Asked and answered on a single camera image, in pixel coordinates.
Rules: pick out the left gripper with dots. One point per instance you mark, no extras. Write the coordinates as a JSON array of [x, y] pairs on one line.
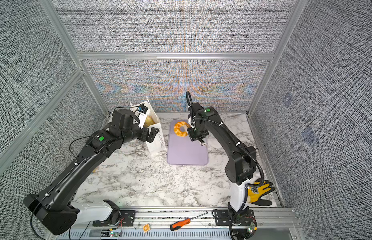
[[153, 134]]

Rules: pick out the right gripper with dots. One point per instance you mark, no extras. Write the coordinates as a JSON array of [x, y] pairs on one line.
[[193, 137]]

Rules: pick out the round twisted fake bun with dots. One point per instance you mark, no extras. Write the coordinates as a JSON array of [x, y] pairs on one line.
[[148, 122]]

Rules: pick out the ring-shaped fake bread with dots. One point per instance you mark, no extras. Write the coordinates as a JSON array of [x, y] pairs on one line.
[[181, 129]]

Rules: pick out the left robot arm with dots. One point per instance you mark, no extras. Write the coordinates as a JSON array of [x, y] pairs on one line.
[[52, 206]]

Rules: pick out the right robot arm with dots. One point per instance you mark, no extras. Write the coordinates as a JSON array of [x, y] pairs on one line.
[[242, 168]]

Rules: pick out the lilac plastic tray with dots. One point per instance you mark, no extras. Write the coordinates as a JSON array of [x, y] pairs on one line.
[[182, 151]]

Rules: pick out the yellow black work glove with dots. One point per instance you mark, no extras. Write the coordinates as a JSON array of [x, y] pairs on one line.
[[255, 195]]

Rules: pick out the small orange tag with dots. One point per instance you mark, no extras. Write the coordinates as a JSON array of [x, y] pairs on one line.
[[146, 228]]

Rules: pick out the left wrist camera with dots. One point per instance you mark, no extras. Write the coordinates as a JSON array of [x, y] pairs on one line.
[[143, 112]]

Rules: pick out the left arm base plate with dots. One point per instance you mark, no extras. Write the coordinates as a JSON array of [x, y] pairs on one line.
[[124, 218]]

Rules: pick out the aluminium front rail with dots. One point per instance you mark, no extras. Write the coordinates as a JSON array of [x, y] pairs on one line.
[[168, 223]]

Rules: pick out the orange handled screwdriver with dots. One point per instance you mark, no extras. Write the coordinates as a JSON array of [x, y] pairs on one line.
[[179, 224]]

